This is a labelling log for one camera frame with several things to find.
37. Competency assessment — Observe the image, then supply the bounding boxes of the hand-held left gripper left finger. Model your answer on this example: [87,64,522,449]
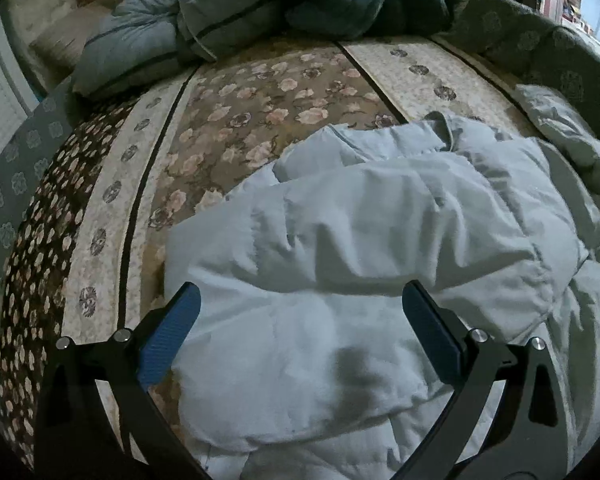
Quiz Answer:
[32,281,212,480]

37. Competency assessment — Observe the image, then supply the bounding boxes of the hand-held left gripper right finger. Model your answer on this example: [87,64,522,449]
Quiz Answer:
[394,280,577,480]

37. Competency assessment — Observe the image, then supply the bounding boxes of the light blue puffer jacket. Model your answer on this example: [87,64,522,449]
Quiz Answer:
[162,84,600,480]

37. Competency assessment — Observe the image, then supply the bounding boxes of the blue-grey folded quilt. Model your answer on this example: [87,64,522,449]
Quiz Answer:
[70,0,281,98]

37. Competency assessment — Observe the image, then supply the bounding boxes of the grey medallion patterned bed cover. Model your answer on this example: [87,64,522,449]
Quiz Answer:
[0,0,600,411]

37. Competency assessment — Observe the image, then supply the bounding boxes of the beige pillow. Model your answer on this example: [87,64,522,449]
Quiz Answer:
[27,4,112,78]

